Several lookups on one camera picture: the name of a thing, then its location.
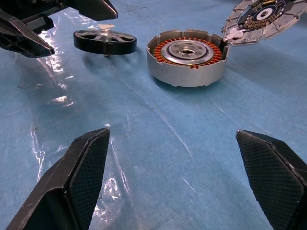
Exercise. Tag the black spoked motor rotor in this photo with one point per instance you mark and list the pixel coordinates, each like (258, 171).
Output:
(105, 48)

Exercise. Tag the blue table cloth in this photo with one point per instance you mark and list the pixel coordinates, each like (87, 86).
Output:
(168, 119)

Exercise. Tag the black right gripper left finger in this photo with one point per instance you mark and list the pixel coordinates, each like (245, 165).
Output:
(72, 187)

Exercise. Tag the white round cap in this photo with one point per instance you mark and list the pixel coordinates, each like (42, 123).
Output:
(271, 31)

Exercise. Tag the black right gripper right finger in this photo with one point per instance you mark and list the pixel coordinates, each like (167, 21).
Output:
(275, 179)

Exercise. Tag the silver motor stator housing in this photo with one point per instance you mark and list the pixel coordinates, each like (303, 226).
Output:
(187, 74)

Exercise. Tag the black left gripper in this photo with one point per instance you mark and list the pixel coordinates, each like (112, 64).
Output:
(36, 7)

